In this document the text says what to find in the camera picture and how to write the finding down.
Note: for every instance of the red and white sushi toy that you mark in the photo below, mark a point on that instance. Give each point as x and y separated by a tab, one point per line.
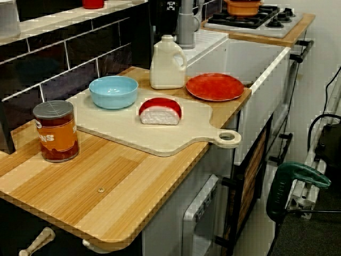
160	112

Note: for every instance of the white detergent bottle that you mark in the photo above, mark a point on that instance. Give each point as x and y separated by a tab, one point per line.
166	66

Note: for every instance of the pale wooden cutting board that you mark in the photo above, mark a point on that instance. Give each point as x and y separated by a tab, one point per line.
160	138

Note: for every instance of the red plate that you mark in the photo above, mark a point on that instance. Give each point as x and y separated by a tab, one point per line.
214	86

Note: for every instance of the light blue bowl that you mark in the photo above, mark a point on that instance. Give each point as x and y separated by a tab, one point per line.
113	96

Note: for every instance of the small metal screw head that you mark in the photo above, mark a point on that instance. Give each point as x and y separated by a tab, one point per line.
100	190

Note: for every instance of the wood print oven door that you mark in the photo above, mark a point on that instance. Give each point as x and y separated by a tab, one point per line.
253	173

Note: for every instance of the grey toy dishwasher door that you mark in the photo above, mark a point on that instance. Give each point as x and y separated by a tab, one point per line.
202	221

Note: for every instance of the grey toy faucet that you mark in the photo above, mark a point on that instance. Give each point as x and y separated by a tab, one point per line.
186	26

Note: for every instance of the white toy sink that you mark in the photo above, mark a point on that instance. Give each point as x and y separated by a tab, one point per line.
266	88

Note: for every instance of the dark grey pillar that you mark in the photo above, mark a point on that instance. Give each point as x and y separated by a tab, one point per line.
162	24

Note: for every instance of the brown beans can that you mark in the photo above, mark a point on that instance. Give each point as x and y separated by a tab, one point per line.
58	133

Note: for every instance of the black stove grate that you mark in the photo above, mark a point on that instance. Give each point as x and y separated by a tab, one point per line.
239	22

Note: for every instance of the green power drill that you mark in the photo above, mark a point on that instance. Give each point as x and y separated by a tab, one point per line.
293	173

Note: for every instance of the orange pot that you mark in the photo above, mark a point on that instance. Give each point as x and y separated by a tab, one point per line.
242	9

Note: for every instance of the grey toy stove top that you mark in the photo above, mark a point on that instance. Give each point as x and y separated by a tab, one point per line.
274	30

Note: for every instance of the red sauce bottle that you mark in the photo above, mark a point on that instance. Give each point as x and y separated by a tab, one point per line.
93	3

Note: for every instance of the black stove knob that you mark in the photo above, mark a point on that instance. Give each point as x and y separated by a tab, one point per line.
275	21
288	12

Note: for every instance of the white ledge shelf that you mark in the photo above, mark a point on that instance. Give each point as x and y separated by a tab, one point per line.
66	20

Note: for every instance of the black shelf end panel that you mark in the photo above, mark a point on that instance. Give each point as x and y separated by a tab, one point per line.
6	128

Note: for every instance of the white cup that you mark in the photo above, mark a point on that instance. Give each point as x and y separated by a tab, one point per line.
9	18

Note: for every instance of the aluminium frame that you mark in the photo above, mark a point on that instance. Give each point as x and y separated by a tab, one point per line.
301	198

